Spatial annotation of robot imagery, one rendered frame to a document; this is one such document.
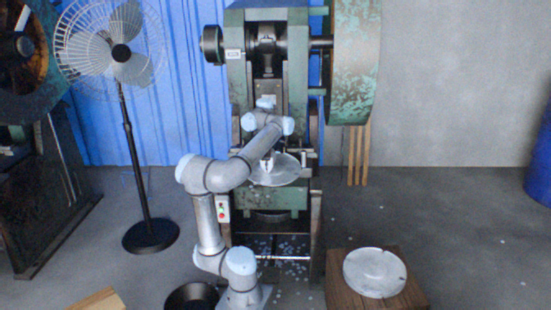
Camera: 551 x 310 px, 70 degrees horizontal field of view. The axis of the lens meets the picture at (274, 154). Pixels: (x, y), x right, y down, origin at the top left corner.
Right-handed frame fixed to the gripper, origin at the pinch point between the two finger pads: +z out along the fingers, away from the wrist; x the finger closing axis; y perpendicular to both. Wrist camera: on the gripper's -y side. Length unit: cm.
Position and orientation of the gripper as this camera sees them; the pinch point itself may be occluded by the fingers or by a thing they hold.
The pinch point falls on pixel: (266, 171)
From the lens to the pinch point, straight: 188.7
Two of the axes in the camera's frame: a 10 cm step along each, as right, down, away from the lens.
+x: -10.0, 0.0, 0.7
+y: 0.6, -4.6, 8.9
